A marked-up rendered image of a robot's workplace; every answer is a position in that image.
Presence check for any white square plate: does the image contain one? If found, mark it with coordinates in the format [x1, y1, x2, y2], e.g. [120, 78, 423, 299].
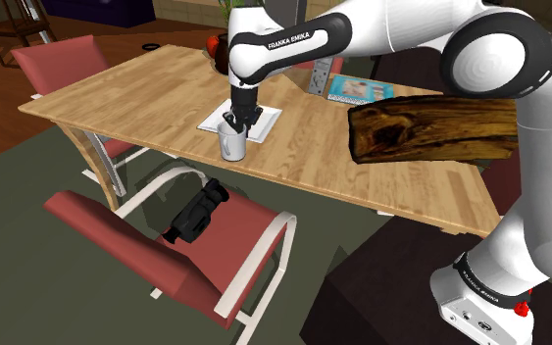
[196, 98, 284, 145]

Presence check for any dark blue sofa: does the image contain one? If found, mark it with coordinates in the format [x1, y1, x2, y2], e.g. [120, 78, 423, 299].
[40, 0, 158, 28]

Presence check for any dark brown wooden block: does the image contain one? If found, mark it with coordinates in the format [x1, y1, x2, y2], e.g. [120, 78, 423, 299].
[347, 93, 520, 167]

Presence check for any blue picture book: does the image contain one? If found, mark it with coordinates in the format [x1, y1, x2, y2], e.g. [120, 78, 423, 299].
[326, 74, 396, 106]

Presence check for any red apple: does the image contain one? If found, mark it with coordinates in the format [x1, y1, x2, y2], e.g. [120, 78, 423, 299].
[205, 34, 222, 60]

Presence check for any dark robot stand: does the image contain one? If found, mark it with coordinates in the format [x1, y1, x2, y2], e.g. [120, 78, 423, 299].
[298, 217, 552, 345]

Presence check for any red chair with white frame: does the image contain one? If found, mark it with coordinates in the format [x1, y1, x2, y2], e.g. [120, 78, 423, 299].
[9, 33, 153, 198]
[42, 166, 299, 345]

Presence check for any light wooden table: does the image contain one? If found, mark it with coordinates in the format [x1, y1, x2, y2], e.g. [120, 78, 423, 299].
[18, 43, 504, 239]

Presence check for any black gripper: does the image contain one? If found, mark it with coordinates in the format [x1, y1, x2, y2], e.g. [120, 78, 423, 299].
[222, 85, 264, 133]

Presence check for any dark wooden chair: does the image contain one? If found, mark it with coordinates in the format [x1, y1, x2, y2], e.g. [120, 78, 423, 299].
[0, 0, 58, 67]

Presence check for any black camcorder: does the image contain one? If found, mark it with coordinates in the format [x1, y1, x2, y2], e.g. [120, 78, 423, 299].
[161, 177, 230, 245]

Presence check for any dark vase with green plant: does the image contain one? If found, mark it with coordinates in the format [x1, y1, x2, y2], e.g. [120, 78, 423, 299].
[213, 0, 259, 76]

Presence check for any grey remote control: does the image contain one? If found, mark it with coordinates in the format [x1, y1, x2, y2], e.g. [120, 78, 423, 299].
[308, 57, 335, 97]

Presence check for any white mug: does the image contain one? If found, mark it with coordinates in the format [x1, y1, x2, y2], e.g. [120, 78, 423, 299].
[216, 120, 249, 163]

